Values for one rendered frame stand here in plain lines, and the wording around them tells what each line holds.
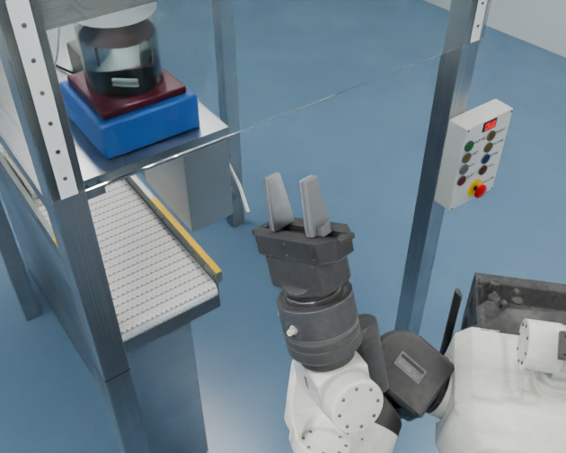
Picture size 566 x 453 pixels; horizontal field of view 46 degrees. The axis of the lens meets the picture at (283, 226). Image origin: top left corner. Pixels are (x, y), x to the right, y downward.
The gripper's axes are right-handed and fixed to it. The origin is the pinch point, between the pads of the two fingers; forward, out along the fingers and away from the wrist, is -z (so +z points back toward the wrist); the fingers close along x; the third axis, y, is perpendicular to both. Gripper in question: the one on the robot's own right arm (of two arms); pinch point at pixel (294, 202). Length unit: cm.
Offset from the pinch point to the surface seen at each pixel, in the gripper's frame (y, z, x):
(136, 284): -26, 39, -86
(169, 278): -32, 40, -82
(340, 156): -210, 73, -176
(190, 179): -29, 12, -58
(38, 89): 1.2, -14.4, -46.4
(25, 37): 2.0, -21.8, -43.3
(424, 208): -100, 47, -53
